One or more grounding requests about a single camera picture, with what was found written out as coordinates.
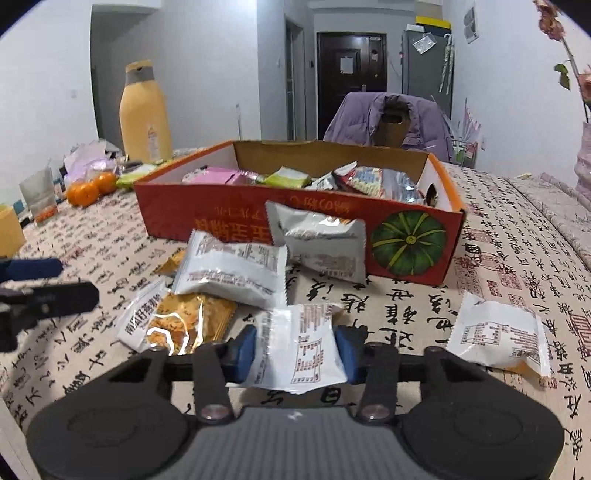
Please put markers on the clear plastic cup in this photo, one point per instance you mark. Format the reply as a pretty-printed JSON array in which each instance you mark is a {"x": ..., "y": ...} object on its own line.
[{"x": 39, "y": 198}]

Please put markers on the small orange snack packet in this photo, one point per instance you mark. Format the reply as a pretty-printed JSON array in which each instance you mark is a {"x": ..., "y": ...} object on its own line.
[{"x": 173, "y": 263}]

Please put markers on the golden snack packet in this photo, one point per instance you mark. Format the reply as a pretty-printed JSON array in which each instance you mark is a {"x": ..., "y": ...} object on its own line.
[{"x": 194, "y": 318}]

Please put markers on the dried pink roses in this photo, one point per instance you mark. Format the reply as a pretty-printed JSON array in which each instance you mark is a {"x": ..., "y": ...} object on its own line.
[{"x": 549, "y": 23}]

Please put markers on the yellow black box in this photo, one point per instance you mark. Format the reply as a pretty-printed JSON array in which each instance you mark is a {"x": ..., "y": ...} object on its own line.
[{"x": 433, "y": 22}]

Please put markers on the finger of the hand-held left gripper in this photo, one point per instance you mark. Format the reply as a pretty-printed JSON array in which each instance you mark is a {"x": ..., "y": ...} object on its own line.
[
  {"x": 55, "y": 299},
  {"x": 37, "y": 269}
]

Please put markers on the folded white umbrella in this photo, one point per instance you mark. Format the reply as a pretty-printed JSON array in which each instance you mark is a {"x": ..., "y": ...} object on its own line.
[{"x": 447, "y": 64}]

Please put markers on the small green white snack packet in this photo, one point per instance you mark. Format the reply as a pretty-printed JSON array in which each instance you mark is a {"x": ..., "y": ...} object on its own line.
[{"x": 288, "y": 177}]

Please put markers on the white purple plastic bag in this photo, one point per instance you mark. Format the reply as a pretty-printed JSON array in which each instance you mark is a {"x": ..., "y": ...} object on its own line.
[{"x": 87, "y": 159}]

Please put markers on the orange cardboard box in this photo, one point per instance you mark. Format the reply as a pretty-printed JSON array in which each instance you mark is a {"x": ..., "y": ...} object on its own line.
[{"x": 231, "y": 221}]

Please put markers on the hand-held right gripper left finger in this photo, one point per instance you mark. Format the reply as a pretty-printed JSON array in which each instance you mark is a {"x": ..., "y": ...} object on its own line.
[{"x": 242, "y": 355}]

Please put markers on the wooden chair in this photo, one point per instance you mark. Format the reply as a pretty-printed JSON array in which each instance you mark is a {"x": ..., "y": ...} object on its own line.
[{"x": 392, "y": 127}]

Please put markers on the grey refrigerator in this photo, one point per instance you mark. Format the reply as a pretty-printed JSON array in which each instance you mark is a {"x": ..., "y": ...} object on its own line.
[{"x": 425, "y": 74}]

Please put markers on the yellow thermos bottle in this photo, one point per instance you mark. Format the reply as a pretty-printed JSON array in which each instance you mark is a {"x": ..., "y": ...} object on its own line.
[{"x": 145, "y": 120}]

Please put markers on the narrow white snack packet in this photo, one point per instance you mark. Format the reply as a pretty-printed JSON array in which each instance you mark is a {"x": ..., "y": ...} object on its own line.
[{"x": 138, "y": 314}]

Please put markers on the pink ribbed vase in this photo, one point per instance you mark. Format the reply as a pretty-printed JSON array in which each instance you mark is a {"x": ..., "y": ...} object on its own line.
[{"x": 584, "y": 170}]

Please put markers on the clear bag on refrigerator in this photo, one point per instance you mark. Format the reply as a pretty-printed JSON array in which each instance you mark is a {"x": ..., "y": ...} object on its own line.
[{"x": 424, "y": 44}]

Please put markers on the purple padded jacket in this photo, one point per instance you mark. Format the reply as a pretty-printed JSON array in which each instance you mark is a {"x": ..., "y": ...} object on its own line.
[{"x": 351, "y": 120}]

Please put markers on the pink snack packet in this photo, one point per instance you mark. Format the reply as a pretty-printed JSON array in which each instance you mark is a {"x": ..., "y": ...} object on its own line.
[{"x": 212, "y": 176}]

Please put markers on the dark brown door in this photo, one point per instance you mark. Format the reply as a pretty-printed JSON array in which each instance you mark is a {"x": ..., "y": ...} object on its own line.
[{"x": 351, "y": 92}]

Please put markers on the pile of assorted snacks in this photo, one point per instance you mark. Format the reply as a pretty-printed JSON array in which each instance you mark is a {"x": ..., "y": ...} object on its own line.
[{"x": 369, "y": 182}]

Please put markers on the grey quilted blanket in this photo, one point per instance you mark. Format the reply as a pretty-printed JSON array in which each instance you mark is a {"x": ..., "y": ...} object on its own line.
[{"x": 554, "y": 207}]

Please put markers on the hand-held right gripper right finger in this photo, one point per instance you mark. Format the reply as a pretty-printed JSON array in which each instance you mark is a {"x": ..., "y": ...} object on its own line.
[{"x": 348, "y": 355}]

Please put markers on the yellow cup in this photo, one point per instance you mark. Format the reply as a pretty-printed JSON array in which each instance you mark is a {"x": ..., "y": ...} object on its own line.
[{"x": 11, "y": 230}]

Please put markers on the orange mandarin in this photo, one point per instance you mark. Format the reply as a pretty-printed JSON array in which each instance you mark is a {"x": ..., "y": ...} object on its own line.
[
  {"x": 82, "y": 194},
  {"x": 106, "y": 182}
]

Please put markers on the wall poster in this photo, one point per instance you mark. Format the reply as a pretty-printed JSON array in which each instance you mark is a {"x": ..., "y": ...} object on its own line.
[{"x": 470, "y": 23}]

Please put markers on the long green white snack packet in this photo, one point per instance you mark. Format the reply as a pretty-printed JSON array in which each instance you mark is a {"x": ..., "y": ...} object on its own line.
[{"x": 134, "y": 177}]

